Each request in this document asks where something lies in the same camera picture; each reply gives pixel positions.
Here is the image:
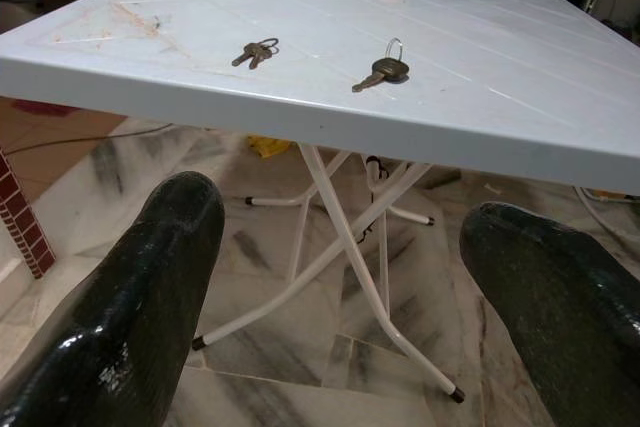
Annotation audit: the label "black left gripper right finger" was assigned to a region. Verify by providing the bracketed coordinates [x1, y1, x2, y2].
[458, 201, 640, 427]

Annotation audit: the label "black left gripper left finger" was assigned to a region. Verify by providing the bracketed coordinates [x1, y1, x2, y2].
[0, 170, 226, 427]

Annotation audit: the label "black-headed key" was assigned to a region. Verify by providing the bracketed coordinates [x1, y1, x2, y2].
[351, 37, 410, 94]

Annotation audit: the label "red brick-tile pillar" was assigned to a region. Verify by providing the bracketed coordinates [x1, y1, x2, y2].
[0, 149, 57, 281]

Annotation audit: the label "yellow plastic bag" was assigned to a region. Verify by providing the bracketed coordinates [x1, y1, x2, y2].
[248, 135, 292, 160]

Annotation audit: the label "white cable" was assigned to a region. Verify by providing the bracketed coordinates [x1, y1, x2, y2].
[572, 186, 640, 248]

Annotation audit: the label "thin grey floor cable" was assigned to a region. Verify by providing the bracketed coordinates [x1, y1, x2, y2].
[4, 121, 174, 157]

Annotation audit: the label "white metal table leg frame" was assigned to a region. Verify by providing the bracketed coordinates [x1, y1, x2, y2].
[192, 143, 466, 402]

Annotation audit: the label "black hanging cord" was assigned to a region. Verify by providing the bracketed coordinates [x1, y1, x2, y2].
[355, 155, 392, 244]

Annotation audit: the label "two small keys on ring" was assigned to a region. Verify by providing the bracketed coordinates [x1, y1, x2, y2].
[231, 37, 280, 70]

